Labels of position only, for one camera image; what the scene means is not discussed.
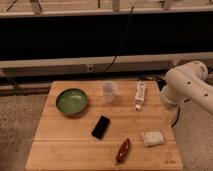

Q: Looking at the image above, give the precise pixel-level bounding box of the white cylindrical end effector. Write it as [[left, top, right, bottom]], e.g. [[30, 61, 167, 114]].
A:
[[160, 86, 180, 126]]

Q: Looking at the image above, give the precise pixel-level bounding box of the black eraser block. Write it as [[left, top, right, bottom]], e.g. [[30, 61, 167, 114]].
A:
[[91, 116, 110, 139]]

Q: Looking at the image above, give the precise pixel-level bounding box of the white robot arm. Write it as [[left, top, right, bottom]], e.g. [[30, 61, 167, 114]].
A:
[[160, 61, 213, 125]]

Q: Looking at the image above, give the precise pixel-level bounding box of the white tube with cap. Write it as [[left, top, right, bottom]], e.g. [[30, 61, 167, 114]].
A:
[[135, 81, 146, 111]]

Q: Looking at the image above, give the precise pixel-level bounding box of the white sponge block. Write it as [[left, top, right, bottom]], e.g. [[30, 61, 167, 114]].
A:
[[142, 131, 165, 147]]

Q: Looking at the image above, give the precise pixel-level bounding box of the wooden cutting board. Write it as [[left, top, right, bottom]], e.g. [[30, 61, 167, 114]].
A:
[[26, 80, 183, 171]]

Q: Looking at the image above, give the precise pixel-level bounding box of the clear plastic cup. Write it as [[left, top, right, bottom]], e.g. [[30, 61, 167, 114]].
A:
[[101, 81, 118, 103]]

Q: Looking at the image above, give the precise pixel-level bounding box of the green ceramic bowl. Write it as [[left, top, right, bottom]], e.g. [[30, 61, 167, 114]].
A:
[[55, 88, 88, 117]]

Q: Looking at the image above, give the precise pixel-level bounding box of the black hanging cable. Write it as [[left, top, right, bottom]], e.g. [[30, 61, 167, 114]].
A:
[[102, 5, 135, 74]]

